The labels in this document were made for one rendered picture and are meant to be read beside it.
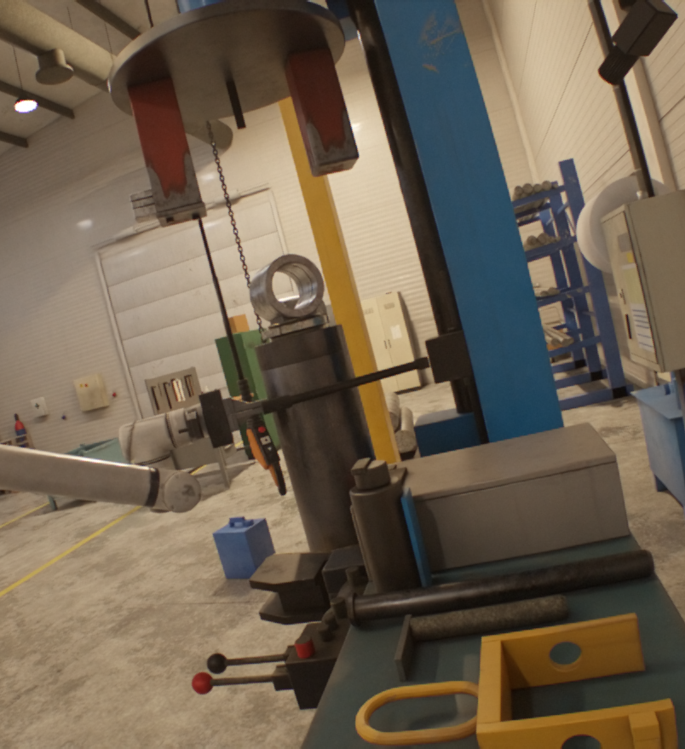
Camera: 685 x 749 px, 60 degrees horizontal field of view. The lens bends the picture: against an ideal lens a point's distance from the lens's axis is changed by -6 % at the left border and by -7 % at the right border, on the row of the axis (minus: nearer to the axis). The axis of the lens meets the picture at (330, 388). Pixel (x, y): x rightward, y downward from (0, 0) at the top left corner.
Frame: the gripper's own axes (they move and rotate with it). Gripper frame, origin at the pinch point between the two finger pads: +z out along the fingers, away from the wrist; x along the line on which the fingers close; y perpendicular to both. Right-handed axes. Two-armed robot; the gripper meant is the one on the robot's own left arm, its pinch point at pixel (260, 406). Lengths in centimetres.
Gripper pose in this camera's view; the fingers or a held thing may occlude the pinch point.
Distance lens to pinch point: 150.5
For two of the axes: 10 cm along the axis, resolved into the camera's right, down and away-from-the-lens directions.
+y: -1.4, -0.5, 9.9
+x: 2.5, 9.6, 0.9
